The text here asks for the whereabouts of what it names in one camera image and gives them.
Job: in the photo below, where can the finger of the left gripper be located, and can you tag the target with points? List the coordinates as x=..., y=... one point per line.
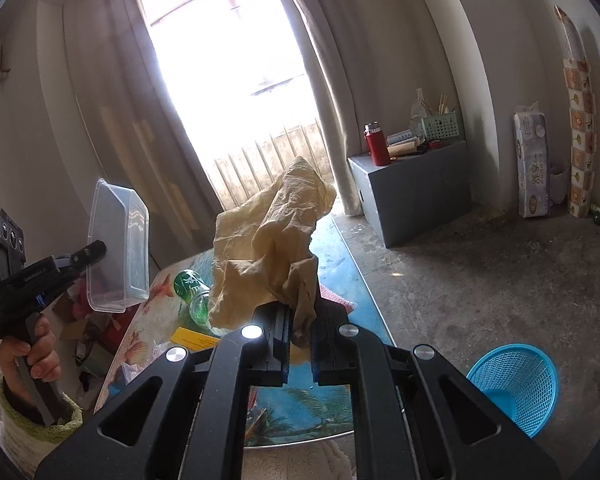
x=88, y=255

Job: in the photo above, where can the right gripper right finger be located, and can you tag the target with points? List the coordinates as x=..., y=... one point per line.
x=415, y=416

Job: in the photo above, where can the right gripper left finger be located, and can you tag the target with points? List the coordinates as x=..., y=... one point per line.
x=184, y=417

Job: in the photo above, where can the clear plastic food container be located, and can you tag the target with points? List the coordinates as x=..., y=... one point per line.
x=120, y=220

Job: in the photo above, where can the yellow white cardboard box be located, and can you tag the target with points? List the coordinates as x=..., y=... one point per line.
x=193, y=341

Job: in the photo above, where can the beige cloth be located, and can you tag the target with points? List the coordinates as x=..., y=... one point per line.
x=261, y=251

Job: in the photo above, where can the green knitted sleeve forearm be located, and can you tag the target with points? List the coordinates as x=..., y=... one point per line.
x=25, y=441

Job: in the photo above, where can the person's left hand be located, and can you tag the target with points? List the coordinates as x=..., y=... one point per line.
x=42, y=358

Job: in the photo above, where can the cardboard box with clutter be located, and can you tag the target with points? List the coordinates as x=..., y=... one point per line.
x=94, y=336

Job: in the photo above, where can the green plastic bottle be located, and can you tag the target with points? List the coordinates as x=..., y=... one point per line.
x=190, y=288

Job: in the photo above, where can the blue plastic mesh basket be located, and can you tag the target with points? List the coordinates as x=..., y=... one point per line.
x=522, y=381

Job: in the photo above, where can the pink sponge cloth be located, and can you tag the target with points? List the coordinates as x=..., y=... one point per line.
x=329, y=295

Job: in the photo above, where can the beige curtain left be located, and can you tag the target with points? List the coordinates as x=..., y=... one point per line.
x=132, y=124

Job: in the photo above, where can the beige curtain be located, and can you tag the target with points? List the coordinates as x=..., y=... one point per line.
x=366, y=59
x=132, y=124

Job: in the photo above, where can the grey cabinet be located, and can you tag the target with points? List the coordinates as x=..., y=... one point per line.
x=415, y=193

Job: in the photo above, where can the red thermos bottle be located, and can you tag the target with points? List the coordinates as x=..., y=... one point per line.
x=377, y=144

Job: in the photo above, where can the green plastic storage basket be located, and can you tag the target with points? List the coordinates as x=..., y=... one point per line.
x=440, y=127

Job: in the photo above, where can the clear plastic bottle on cabinet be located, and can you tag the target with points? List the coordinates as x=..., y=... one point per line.
x=419, y=111

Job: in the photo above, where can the toilet paper roll pack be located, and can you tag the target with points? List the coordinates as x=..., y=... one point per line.
x=532, y=161

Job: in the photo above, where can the rolled patterned mat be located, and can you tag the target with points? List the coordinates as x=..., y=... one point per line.
x=577, y=75

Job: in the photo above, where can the beige curtain right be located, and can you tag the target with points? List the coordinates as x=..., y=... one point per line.
x=366, y=59

